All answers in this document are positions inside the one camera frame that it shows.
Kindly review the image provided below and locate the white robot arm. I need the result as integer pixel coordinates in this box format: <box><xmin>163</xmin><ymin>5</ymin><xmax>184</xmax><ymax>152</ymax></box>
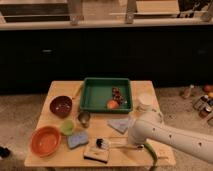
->
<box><xmin>128</xmin><ymin>111</ymin><xmax>213</xmax><ymax>164</ymax></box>

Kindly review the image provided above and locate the purple bowl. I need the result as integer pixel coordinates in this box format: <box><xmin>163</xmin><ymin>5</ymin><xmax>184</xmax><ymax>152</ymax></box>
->
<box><xmin>49</xmin><ymin>96</ymin><xmax>72</xmax><ymax>118</ymax></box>

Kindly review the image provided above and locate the wooden block brush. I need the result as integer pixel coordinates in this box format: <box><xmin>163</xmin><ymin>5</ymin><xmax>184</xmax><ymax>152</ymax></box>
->
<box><xmin>83</xmin><ymin>144</ymin><xmax>109</xmax><ymax>163</ymax></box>

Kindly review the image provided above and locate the orange bowl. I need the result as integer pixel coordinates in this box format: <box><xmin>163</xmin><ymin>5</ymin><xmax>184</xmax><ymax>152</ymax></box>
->
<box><xmin>30</xmin><ymin>126</ymin><xmax>61</xmax><ymax>157</ymax></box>

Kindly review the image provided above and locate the green plastic tray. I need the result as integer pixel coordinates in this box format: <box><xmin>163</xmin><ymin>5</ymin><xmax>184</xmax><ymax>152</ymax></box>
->
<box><xmin>80</xmin><ymin>77</ymin><xmax>133</xmax><ymax>114</ymax></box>

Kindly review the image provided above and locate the dark grapes bunch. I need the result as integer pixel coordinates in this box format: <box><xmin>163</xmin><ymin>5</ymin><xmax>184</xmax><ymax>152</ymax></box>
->
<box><xmin>112</xmin><ymin>87</ymin><xmax>124</xmax><ymax>104</ymax></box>

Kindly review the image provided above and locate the orange fruit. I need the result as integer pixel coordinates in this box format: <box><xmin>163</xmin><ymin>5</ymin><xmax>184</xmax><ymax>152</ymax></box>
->
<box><xmin>107</xmin><ymin>100</ymin><xmax>119</xmax><ymax>109</ymax></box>

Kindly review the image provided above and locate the small metal cup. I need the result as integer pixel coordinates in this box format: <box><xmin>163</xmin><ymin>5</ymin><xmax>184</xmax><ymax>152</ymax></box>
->
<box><xmin>78</xmin><ymin>111</ymin><xmax>91</xmax><ymax>128</ymax></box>

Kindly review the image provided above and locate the grey folded cloth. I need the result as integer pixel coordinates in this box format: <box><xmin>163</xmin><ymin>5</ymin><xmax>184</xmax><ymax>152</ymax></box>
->
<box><xmin>107</xmin><ymin>117</ymin><xmax>131</xmax><ymax>134</ymax></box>

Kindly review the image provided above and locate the small green cup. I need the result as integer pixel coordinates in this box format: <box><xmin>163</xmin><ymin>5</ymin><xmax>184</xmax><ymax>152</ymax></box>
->
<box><xmin>60</xmin><ymin>120</ymin><xmax>74</xmax><ymax>136</ymax></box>

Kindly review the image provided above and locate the blue sponge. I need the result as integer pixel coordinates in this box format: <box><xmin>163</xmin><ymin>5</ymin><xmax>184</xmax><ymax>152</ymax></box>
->
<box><xmin>67</xmin><ymin>131</ymin><xmax>89</xmax><ymax>149</ymax></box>

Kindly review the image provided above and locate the bottle on floor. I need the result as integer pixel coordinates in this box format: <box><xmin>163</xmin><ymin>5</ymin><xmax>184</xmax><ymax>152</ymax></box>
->
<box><xmin>182</xmin><ymin>85</ymin><xmax>194</xmax><ymax>99</ymax></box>

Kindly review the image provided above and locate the black object on floor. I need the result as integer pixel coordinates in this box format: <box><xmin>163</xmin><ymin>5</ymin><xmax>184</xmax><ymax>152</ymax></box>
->
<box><xmin>0</xmin><ymin>146</ymin><xmax>11</xmax><ymax>158</ymax></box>

